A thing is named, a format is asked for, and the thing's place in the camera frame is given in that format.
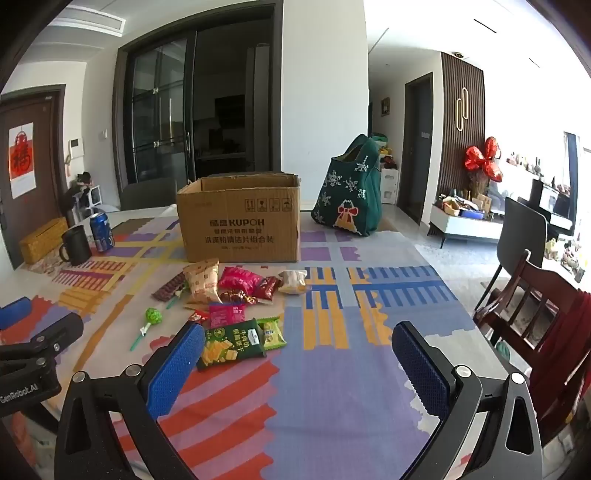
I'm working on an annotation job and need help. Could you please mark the beige patterned snack bag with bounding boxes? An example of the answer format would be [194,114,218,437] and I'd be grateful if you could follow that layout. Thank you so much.
[184,259,221,305]

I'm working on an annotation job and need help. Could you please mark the dark red wrapped candy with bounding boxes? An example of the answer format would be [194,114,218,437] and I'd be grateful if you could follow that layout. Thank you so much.
[219,288,258,305]

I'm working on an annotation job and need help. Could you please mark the grey dining chair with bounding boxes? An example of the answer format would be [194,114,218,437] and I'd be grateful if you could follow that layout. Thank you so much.
[120,182,178,210]

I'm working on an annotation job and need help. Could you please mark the small pink snack packet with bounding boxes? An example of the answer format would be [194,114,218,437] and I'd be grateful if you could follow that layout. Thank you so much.
[209,302,246,328]

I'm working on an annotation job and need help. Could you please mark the dark hallway door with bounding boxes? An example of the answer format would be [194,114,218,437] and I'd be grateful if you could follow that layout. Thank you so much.
[397,73,435,226]

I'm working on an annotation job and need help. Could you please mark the white storage drawers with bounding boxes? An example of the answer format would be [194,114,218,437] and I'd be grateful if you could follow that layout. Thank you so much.
[379,167,400,205]

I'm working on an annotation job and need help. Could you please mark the black mug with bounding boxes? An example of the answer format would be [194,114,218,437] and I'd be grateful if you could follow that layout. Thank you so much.
[58,225,93,267]

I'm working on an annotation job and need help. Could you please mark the red foil balloon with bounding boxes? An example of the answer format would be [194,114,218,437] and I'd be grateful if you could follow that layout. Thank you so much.
[464,136,504,183]

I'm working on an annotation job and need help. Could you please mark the white low cabinet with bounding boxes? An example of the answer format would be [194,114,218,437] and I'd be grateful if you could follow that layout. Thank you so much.
[428,203,505,250]

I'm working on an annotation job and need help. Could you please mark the brown cardboard box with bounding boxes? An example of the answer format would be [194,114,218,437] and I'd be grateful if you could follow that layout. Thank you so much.
[176,172,302,264]

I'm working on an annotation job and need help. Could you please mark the black glass sliding door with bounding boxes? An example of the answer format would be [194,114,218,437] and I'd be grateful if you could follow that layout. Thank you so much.
[113,4,283,199]

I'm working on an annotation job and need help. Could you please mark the brown entrance door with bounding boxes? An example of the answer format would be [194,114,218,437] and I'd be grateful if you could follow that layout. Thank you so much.
[0,85,69,271]

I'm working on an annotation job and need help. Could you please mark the red snack packet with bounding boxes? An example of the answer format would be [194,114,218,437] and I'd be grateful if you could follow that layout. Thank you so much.
[252,276,283,304]

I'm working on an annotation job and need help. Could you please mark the green knitted snowflake bag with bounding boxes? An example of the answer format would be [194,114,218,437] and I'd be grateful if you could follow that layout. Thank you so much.
[311,134,384,237]

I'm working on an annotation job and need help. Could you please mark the gold wall decoration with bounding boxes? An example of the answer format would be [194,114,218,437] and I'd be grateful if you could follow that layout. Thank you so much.
[455,90,469,132]

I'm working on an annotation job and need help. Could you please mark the white small shelf unit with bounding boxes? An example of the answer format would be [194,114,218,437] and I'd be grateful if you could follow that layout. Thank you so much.
[69,184,102,220]

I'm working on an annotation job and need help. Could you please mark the white snack packet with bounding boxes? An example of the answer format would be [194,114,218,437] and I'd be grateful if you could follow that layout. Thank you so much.
[278,269,309,295]

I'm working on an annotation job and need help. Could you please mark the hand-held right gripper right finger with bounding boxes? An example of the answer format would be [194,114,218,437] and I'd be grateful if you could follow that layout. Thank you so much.
[392,320,543,480]

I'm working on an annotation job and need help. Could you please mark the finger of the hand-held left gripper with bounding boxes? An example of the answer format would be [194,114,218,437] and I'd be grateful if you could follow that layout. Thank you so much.
[0,298,33,330]
[0,313,85,370]

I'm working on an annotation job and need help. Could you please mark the brown chocolate bar packet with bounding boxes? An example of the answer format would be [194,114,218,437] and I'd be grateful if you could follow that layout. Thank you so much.
[152,272,188,303]

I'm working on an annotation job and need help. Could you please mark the small yellow-green snack packet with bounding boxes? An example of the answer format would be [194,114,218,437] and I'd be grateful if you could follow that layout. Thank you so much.
[257,316,287,349]

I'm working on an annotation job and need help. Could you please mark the blue soda can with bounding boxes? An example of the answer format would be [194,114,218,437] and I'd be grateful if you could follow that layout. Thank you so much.
[89,211,115,253]

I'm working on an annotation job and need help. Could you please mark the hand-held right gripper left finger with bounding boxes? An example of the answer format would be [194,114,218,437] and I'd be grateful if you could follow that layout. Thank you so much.
[55,320,206,480]

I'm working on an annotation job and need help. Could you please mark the green biscuit packet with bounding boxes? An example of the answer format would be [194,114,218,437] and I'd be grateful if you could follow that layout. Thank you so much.
[197,318,267,372]

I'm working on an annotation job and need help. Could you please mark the yellow woven tissue box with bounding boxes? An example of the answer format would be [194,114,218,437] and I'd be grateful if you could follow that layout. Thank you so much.
[18,217,70,265]

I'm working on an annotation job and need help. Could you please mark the green lollipop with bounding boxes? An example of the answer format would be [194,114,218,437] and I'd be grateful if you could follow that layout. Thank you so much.
[130,308,162,352]

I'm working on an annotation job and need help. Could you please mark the black chair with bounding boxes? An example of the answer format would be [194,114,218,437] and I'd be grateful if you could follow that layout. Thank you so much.
[478,196,573,315]

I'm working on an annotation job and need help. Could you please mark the red and white door poster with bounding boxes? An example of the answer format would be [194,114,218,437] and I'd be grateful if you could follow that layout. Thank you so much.
[8,122,37,199]

